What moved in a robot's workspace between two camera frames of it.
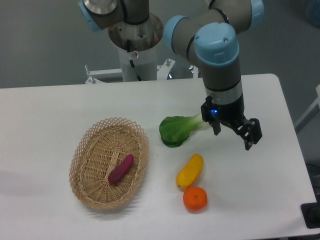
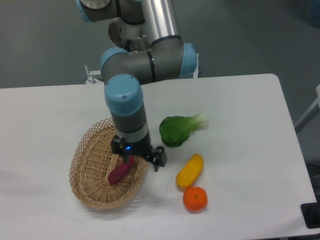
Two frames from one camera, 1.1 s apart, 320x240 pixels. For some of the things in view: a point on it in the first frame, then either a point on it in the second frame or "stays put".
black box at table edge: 311,213 stays put
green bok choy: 174,130 stays put
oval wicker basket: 99,148 stays put
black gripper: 233,115 to 128,149
